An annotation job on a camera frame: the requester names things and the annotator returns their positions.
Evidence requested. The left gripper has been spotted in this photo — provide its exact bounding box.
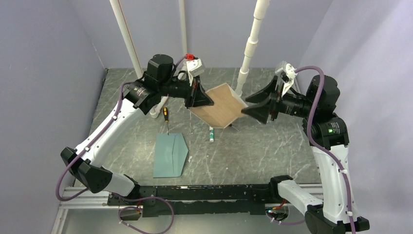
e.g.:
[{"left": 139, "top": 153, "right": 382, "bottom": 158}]
[{"left": 159, "top": 72, "right": 214, "bottom": 109}]

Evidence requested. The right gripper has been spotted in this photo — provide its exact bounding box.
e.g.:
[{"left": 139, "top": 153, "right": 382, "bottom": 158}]
[{"left": 241, "top": 75, "right": 316, "bottom": 124}]

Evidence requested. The brown letter paper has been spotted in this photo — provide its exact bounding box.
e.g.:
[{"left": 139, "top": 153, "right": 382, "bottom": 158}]
[{"left": 189, "top": 83, "right": 248, "bottom": 128}]

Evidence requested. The teal envelope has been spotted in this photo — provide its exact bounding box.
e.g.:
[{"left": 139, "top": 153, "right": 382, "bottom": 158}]
[{"left": 153, "top": 133, "right": 188, "bottom": 178}]

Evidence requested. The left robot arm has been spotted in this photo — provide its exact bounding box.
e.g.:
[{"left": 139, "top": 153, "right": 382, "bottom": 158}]
[{"left": 59, "top": 54, "right": 214, "bottom": 205}]

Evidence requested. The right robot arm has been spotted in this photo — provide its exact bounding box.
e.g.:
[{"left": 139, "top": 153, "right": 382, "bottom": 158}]
[{"left": 242, "top": 75, "right": 370, "bottom": 234}]

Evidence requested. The black orange screwdriver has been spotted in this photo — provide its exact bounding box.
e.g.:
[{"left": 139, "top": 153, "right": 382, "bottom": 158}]
[{"left": 163, "top": 107, "right": 169, "bottom": 135}]

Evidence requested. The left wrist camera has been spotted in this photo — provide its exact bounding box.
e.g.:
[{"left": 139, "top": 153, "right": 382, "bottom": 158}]
[{"left": 186, "top": 54, "right": 205, "bottom": 86}]

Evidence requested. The white PVC pipe frame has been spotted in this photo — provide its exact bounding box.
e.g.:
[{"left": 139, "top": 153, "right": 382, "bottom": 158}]
[{"left": 110, "top": 0, "right": 270, "bottom": 115}]

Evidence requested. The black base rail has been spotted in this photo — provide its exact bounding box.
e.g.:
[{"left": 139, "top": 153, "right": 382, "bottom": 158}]
[{"left": 107, "top": 183, "right": 291, "bottom": 217}]

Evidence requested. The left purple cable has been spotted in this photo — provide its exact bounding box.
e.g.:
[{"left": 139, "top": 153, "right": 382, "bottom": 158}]
[{"left": 55, "top": 81, "right": 136, "bottom": 202}]

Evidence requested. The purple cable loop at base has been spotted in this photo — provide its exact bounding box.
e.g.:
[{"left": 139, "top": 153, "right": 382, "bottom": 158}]
[{"left": 117, "top": 195, "right": 175, "bottom": 234}]

